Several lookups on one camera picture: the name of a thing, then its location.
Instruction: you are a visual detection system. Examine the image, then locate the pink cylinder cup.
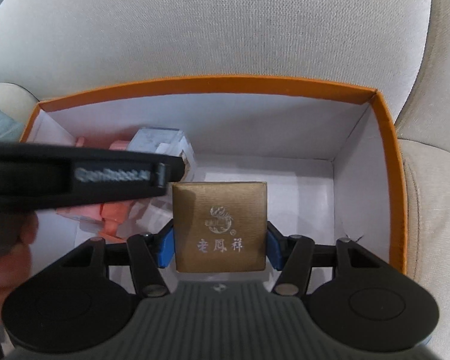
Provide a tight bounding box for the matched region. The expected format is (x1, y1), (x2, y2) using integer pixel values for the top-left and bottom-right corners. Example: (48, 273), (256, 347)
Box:
(74, 136), (130, 150)

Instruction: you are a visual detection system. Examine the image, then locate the silver grey small box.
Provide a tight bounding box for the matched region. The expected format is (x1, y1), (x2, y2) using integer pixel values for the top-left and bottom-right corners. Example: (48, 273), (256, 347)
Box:
(127, 127), (197, 182)

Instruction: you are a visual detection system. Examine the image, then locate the gold jewellery box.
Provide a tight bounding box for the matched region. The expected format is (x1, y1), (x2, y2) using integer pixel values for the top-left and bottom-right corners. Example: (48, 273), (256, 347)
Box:
(172, 182), (267, 273)

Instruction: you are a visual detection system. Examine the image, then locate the orange cardboard box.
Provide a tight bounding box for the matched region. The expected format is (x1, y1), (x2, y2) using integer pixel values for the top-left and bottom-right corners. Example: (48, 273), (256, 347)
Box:
(21, 76), (407, 272)

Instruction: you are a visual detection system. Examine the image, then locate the person left hand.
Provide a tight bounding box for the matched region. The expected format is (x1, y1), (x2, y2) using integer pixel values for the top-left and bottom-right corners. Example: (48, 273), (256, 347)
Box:
(0, 213), (39, 323)

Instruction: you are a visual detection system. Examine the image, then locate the pink pump bottle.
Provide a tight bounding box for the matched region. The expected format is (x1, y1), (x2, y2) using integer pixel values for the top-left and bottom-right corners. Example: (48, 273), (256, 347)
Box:
(56, 200), (141, 243)

